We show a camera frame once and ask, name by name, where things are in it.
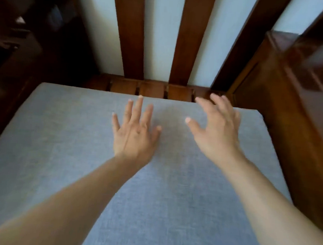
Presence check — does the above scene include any person's left forearm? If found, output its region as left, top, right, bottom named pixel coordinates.
left=0, top=147, right=143, bottom=245

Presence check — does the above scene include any person's right forearm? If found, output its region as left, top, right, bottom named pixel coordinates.
left=216, top=157, right=323, bottom=245

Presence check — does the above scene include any grey cushion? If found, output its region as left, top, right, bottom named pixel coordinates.
left=0, top=79, right=300, bottom=245

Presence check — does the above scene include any dark wooden sofa with console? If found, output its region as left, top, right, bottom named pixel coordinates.
left=0, top=0, right=323, bottom=238

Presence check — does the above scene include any person's left hand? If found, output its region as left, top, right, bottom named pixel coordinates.
left=108, top=93, right=164, bottom=171

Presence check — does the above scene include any person's right hand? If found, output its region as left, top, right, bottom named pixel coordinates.
left=182, top=92, right=252, bottom=172

